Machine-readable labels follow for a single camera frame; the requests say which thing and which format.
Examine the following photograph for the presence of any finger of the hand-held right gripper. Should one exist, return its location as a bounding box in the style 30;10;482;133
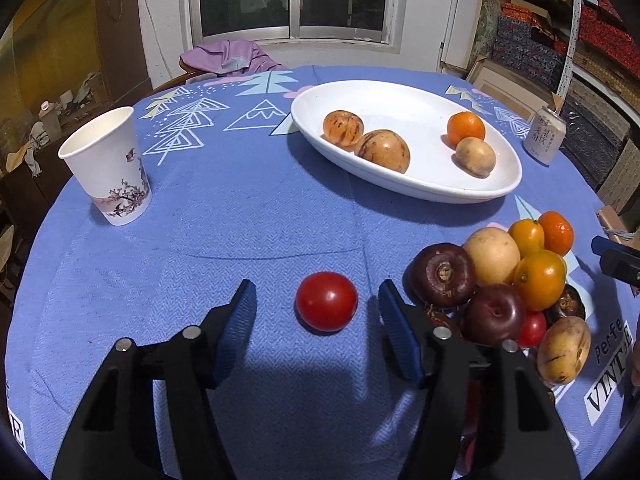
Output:
591;235;622;257
600;249;640;288

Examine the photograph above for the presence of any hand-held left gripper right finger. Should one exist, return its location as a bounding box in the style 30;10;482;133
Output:
377;280;581;480

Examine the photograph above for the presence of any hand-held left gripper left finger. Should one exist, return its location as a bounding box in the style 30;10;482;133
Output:
52;279;258;480

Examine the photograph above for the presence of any large orange tangerine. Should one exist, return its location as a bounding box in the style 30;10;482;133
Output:
537;211;575;257

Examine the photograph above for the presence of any dark brown water chestnut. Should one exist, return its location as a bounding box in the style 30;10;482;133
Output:
425;307;463;341
545;284;586;326

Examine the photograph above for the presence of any yellow-orange citrus fruit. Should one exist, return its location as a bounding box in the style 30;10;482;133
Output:
508;218;546;258
512;250;567;312

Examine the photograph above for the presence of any dark purple mangosteen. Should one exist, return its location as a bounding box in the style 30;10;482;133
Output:
409;242;477;308

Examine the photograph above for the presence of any red tomato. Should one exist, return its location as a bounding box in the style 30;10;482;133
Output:
295;271;359;333
517;311;548;349

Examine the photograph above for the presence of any spotted tan fruit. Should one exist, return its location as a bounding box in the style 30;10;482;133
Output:
536;317;592;386

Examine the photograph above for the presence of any large tan round fruit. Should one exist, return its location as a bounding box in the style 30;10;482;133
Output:
462;227;522;287

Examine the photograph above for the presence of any white oval plate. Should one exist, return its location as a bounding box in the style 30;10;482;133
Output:
290;80;523;204

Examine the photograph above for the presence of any white drink can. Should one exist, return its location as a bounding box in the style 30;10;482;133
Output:
523;106;567;166

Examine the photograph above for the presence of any small tan round fruit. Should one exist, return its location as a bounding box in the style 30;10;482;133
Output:
454;137;497;178

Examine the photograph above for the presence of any stack of patterned boxes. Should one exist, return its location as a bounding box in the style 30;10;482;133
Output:
492;0;640;211

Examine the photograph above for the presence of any floral paper cup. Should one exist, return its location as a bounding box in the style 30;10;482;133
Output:
58;106;152;227

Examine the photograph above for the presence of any striped orange fruit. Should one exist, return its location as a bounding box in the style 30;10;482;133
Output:
322;110;365;148

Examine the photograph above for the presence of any white metal shelf rack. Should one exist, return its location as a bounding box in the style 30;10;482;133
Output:
557;0;586;98

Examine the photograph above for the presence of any mottled grey board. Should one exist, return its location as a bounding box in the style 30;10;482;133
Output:
467;0;506;76

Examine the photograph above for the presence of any wooden chair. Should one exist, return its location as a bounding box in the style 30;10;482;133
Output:
152;55;216;93

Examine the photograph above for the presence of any purple garment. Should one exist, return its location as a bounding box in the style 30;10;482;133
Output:
180;40;288;75

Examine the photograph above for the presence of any wooden glass cabinet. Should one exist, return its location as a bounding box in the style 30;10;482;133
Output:
0;0;153;241

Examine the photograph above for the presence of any cardboard box with string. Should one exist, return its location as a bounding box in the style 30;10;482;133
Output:
596;204;640;248

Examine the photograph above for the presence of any leaning picture frame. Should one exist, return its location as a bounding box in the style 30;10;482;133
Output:
465;55;556;126

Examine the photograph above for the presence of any white wall conduit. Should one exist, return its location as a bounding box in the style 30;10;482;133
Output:
440;0;468;68

